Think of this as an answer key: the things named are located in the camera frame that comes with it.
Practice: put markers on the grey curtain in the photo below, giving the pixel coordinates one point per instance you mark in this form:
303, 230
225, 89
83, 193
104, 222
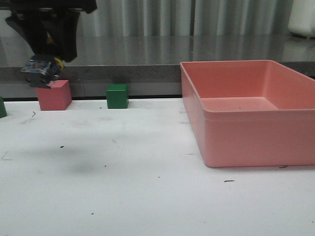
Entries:
182, 17

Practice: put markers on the grey stone counter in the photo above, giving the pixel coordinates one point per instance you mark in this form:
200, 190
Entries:
150, 65

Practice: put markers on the pink cube block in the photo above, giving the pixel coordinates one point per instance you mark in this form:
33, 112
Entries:
56, 98

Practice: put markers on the pink plastic bin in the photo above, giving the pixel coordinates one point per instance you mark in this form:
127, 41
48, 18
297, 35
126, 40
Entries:
250, 113

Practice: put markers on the green block at left edge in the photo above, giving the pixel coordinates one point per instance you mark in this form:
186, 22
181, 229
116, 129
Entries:
3, 112

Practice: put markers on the white kitchen appliance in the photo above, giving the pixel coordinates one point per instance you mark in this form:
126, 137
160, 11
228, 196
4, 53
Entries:
302, 18

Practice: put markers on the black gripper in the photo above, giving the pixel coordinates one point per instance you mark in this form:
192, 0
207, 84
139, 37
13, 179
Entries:
45, 33

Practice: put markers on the green cube block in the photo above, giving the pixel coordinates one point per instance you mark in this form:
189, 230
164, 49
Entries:
117, 96

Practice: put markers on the yellow mushroom push button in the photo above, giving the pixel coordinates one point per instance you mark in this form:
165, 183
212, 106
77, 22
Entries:
41, 71

